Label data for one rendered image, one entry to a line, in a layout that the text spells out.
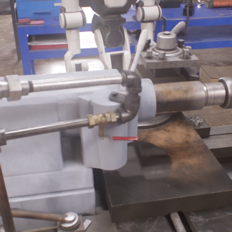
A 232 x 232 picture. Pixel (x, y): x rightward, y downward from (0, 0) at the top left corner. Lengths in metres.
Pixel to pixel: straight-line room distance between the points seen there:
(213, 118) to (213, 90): 2.20
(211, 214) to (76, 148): 0.38
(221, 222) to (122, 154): 0.29
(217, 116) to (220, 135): 1.90
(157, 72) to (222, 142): 0.34
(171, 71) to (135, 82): 0.43
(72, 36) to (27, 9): 0.92
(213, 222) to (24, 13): 2.23
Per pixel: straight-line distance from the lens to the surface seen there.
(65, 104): 0.81
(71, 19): 1.86
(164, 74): 1.13
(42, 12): 2.76
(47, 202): 0.86
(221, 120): 3.15
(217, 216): 0.92
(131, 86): 0.72
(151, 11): 2.02
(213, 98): 0.96
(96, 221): 0.87
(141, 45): 0.83
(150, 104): 0.87
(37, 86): 0.63
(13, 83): 0.61
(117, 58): 1.99
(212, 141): 1.26
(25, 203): 0.86
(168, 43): 1.11
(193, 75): 1.10
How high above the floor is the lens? 1.50
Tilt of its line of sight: 29 degrees down
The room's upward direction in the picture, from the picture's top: straight up
